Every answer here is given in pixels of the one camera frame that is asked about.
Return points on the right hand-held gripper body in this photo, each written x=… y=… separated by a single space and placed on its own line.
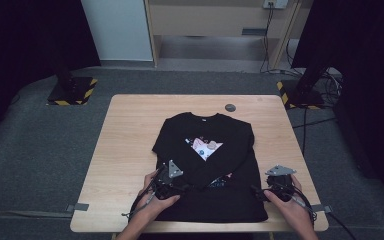
x=281 y=185

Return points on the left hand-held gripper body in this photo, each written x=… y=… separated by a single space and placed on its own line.
x=166 y=186

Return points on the black long-sleeve shirt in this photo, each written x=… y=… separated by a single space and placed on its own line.
x=226 y=203

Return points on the person's left hand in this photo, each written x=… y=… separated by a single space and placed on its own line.
x=153 y=208

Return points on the person's right hand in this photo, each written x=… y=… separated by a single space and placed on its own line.
x=293 y=211

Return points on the grey tape strip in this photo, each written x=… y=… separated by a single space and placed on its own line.
x=323 y=208
x=80 y=207

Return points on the grey round table grommet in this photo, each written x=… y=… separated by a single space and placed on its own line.
x=230 y=107

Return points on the black stand with striped base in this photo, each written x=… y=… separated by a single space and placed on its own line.
x=305 y=96
x=76 y=93

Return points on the black curtain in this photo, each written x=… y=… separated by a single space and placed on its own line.
x=370 y=66
x=20 y=40

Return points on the white panel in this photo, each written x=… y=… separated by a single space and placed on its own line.
x=116 y=30

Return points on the white power strip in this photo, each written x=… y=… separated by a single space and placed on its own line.
x=276 y=3

